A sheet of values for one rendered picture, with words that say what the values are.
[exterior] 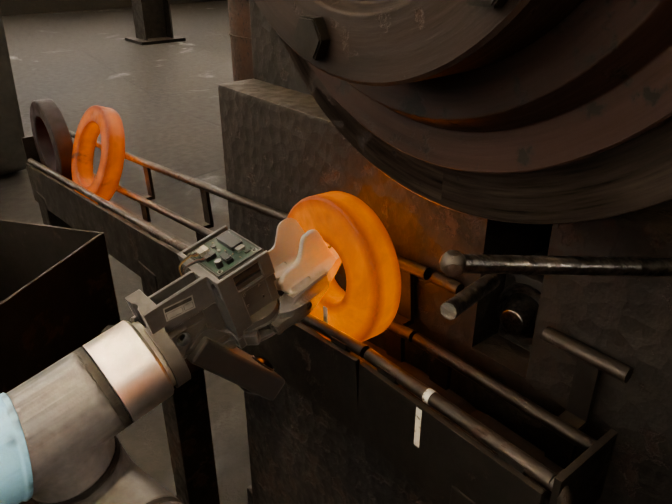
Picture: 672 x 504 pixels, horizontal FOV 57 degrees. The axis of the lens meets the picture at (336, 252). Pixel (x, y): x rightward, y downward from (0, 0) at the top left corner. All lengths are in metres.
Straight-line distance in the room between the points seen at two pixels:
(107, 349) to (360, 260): 0.23
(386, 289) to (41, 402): 0.30
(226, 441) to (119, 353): 1.03
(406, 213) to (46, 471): 0.37
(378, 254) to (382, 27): 0.28
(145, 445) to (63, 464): 1.04
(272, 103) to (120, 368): 0.38
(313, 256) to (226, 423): 1.03
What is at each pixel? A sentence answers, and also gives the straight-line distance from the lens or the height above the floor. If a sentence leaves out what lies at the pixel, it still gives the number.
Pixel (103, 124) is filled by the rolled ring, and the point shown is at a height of 0.74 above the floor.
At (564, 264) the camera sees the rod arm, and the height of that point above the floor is 0.89.
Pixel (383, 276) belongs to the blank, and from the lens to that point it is 0.57.
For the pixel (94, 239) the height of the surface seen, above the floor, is 0.72.
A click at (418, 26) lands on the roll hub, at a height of 1.01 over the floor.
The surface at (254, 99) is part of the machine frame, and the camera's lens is 0.79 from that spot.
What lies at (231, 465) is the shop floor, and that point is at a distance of 1.47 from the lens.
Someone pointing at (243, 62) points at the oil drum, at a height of 0.46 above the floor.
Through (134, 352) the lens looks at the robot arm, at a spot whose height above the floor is 0.76.
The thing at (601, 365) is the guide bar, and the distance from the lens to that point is 0.51.
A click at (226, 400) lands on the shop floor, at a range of 1.63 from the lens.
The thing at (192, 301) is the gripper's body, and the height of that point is 0.78.
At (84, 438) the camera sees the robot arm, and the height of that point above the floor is 0.71.
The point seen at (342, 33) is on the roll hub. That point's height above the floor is 1.00.
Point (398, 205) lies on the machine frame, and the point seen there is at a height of 0.81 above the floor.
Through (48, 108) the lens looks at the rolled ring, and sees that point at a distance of 1.39.
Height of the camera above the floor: 1.05
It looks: 27 degrees down
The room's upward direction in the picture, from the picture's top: straight up
